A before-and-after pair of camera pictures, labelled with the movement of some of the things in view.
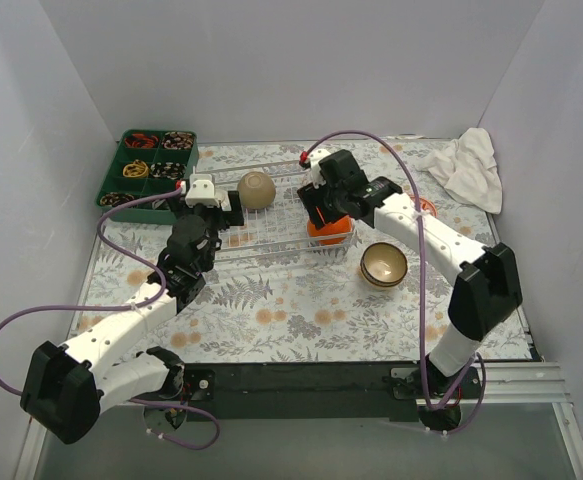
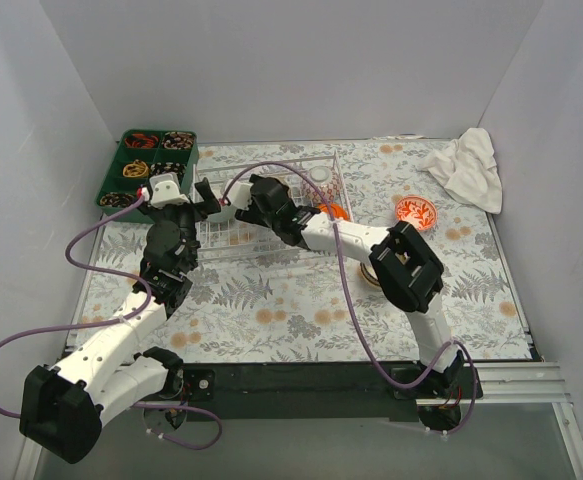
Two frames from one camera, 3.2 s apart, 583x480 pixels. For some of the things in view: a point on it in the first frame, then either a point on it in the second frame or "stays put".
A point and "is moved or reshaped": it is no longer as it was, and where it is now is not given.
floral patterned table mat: (300, 250) stays put
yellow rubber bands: (136, 169) stays put
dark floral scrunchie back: (177, 140) stays put
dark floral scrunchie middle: (171, 170) stays put
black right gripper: (318, 208) → (250, 214)
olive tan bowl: (256, 190) is moved or reshaped
